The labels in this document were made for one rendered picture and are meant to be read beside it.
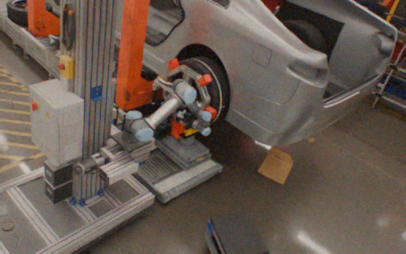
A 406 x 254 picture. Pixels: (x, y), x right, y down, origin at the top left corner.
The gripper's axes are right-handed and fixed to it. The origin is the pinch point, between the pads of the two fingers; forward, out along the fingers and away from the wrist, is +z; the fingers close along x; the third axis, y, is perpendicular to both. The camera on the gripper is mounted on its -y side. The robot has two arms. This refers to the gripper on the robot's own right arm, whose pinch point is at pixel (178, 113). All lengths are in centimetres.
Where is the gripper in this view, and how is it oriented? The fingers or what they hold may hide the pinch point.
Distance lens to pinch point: 324.4
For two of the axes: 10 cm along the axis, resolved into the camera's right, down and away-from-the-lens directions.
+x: -7.2, 2.7, -6.4
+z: -6.7, -5.0, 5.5
